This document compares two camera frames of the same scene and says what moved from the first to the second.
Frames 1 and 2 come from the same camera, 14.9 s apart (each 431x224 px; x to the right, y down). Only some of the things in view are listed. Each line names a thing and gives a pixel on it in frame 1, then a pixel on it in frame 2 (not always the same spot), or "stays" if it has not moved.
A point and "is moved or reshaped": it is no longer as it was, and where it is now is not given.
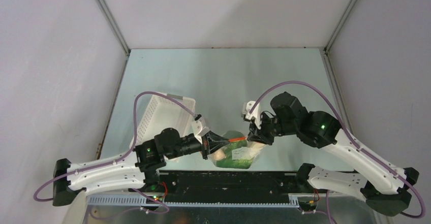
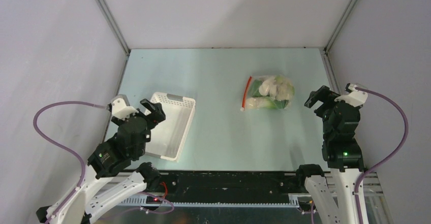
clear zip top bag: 237,153 -> 268,92
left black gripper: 211,141 -> 157,114
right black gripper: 259,131 -> 326,103
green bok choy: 227,161 is moved or reshaped
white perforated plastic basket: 163,112 stays
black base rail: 223,187 stays
